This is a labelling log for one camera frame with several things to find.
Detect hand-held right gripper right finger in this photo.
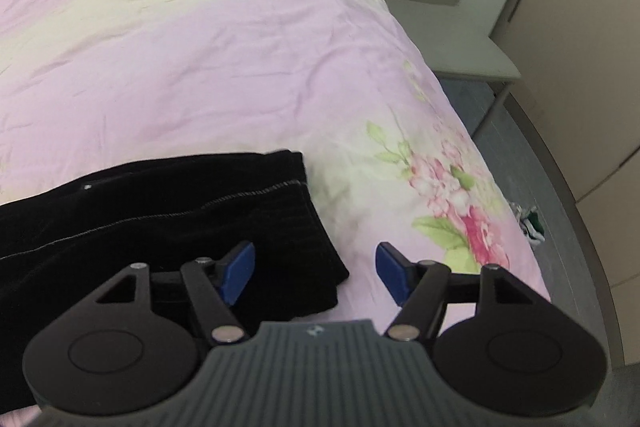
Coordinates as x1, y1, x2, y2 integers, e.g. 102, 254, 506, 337
376, 242, 551, 343

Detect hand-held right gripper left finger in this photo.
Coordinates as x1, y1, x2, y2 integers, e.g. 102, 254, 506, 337
92, 242, 257, 346

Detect black pants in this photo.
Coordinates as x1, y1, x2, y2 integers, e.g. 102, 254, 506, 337
0, 149, 350, 413

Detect green and white cloth item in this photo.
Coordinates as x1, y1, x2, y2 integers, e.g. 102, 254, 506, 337
509, 202, 547, 249

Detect pink floral bed sheet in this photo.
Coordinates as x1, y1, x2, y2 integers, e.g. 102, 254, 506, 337
0, 0, 552, 427

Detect beige wardrobe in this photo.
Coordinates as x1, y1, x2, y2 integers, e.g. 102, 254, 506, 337
487, 0, 640, 290

